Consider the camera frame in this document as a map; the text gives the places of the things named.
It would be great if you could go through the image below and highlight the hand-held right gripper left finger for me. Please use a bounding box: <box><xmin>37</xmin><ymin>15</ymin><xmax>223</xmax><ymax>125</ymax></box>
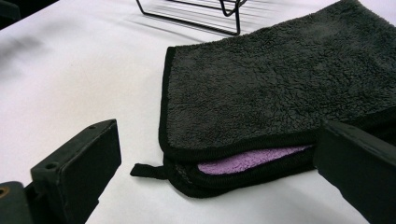
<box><xmin>30</xmin><ymin>119</ymin><xmax>122</xmax><ymax>224</ymax></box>

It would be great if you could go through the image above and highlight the dark grey and purple towel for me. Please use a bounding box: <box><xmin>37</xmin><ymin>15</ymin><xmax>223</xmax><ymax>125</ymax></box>
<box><xmin>130</xmin><ymin>0</ymin><xmax>396</xmax><ymax>199</ymax></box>

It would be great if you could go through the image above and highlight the black wire rack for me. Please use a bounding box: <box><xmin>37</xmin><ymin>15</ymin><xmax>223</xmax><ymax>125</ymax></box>
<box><xmin>135</xmin><ymin>0</ymin><xmax>248</xmax><ymax>36</ymax></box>

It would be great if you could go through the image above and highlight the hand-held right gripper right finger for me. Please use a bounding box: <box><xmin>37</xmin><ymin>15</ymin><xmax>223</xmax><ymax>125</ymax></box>
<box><xmin>312</xmin><ymin>119</ymin><xmax>396</xmax><ymax>224</ymax></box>

